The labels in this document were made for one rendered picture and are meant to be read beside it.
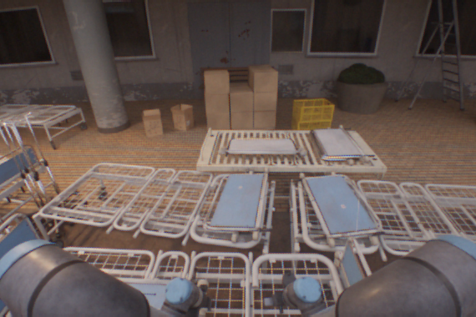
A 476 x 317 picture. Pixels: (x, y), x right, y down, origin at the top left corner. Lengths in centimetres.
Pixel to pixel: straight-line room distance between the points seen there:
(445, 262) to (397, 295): 10
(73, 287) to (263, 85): 405
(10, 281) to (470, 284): 71
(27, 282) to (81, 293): 9
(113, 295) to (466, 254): 56
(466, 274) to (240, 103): 403
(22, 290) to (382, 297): 54
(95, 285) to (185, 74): 651
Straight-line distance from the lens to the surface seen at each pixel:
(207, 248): 252
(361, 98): 596
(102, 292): 47
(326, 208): 214
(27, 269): 53
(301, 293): 98
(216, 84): 420
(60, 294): 47
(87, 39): 506
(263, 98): 435
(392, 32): 741
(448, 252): 54
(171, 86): 698
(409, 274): 47
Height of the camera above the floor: 189
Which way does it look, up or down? 30 degrees down
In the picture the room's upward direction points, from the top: 1 degrees counter-clockwise
